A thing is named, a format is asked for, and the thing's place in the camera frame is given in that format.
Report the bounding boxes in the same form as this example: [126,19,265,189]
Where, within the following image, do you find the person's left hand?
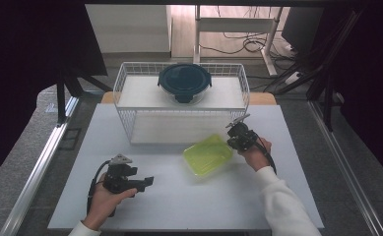
[82,172,138,231]

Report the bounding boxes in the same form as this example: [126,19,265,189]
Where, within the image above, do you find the white desk frame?
[193,4,284,78]

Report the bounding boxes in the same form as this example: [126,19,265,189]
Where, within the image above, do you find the white power strip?
[284,71,303,87]

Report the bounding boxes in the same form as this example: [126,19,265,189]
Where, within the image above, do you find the aluminium rail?
[0,95,81,236]
[307,99,383,236]

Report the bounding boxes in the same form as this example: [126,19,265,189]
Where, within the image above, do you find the black floor cables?
[198,5,300,64]

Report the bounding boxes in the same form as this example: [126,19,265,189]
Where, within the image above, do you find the left hand-held gripper black cable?
[86,159,117,218]

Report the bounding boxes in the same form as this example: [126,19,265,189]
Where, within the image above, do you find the black metal stand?
[55,64,113,128]
[273,9,366,133]

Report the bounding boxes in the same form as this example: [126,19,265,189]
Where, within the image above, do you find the right hand-held gripper black cable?
[253,137,278,176]

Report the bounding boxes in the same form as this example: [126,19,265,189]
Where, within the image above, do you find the green plastic food container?
[182,133,234,179]

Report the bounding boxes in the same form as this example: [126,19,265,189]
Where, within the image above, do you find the white cabinet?
[85,4,173,55]

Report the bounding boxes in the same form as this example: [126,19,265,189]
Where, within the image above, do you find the person's right hand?
[237,137,273,172]

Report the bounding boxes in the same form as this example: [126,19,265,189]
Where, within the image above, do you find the black curtain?
[323,0,383,182]
[0,0,108,192]

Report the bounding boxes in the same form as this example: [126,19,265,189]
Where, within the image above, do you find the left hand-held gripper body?
[102,153,139,195]

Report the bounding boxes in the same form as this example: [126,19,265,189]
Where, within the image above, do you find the wooden board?
[100,90,278,106]

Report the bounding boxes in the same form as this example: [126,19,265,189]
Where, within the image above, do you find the hand-held gripper black cable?
[86,159,117,218]
[253,137,278,176]

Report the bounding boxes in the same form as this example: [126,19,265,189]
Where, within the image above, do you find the round glass container blue lid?
[157,62,214,106]

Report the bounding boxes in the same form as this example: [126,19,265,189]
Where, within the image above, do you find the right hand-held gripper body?
[225,113,259,152]

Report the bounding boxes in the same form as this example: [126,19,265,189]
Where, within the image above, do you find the white wire basket shelf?
[112,61,251,147]

